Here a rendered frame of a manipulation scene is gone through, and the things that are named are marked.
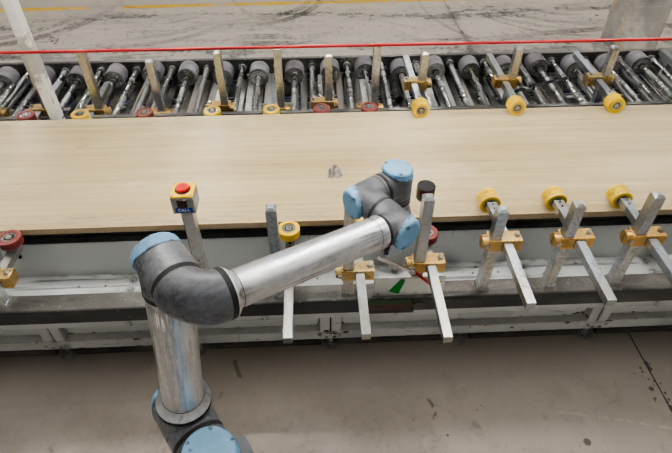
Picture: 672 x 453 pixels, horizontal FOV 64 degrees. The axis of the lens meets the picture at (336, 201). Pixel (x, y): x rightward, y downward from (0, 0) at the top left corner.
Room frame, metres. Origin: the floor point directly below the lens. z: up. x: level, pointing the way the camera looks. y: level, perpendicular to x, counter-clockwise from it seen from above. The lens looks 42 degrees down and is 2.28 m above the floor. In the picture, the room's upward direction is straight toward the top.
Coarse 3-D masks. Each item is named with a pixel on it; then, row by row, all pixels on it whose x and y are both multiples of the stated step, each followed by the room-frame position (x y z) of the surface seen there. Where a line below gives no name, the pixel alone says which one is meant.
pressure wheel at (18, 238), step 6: (0, 234) 1.35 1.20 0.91; (6, 234) 1.36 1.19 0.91; (12, 234) 1.36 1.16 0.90; (18, 234) 1.35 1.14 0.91; (0, 240) 1.32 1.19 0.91; (6, 240) 1.33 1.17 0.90; (12, 240) 1.32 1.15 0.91; (18, 240) 1.33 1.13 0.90; (0, 246) 1.31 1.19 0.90; (6, 246) 1.30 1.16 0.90; (12, 246) 1.31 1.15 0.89; (18, 246) 1.32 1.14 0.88
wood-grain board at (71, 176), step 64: (0, 128) 2.04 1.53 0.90; (64, 128) 2.04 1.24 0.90; (128, 128) 2.04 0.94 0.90; (192, 128) 2.04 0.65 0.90; (256, 128) 2.04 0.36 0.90; (320, 128) 2.04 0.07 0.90; (384, 128) 2.04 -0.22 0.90; (448, 128) 2.04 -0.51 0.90; (512, 128) 2.04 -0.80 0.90; (576, 128) 2.04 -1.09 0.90; (640, 128) 2.04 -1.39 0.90; (0, 192) 1.59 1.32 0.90; (64, 192) 1.59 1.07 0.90; (128, 192) 1.59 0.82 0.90; (256, 192) 1.59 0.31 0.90; (320, 192) 1.59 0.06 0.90; (448, 192) 1.59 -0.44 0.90; (512, 192) 1.59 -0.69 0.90; (576, 192) 1.59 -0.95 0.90; (640, 192) 1.59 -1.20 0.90
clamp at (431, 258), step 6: (408, 258) 1.27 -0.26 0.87; (426, 258) 1.27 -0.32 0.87; (432, 258) 1.27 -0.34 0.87; (444, 258) 1.27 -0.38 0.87; (408, 264) 1.25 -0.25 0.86; (414, 264) 1.25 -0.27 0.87; (420, 264) 1.25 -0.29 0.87; (426, 264) 1.25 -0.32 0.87; (432, 264) 1.25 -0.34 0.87; (438, 264) 1.25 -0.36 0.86; (444, 264) 1.25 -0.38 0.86; (420, 270) 1.25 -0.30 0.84; (426, 270) 1.25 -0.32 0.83; (438, 270) 1.25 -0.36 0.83
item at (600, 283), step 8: (560, 200) 1.47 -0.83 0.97; (560, 208) 1.43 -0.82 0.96; (560, 216) 1.41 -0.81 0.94; (576, 248) 1.25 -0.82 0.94; (584, 248) 1.23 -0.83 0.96; (584, 256) 1.20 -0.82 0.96; (592, 256) 1.20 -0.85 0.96; (584, 264) 1.18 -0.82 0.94; (592, 264) 1.16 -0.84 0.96; (592, 272) 1.13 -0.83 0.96; (600, 272) 1.13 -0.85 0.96; (592, 280) 1.12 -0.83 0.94; (600, 280) 1.10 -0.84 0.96; (600, 288) 1.07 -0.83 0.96; (608, 288) 1.06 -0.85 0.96; (600, 296) 1.05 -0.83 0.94; (608, 296) 1.03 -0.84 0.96; (608, 304) 1.02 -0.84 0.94
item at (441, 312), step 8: (432, 272) 1.22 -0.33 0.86; (432, 280) 1.18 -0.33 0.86; (432, 288) 1.15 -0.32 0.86; (440, 288) 1.15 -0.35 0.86; (432, 296) 1.13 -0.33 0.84; (440, 296) 1.11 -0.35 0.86; (440, 304) 1.08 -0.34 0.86; (440, 312) 1.05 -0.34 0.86; (440, 320) 1.02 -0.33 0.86; (448, 320) 1.02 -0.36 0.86; (440, 328) 1.00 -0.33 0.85; (448, 328) 0.99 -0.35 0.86; (448, 336) 0.96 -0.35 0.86
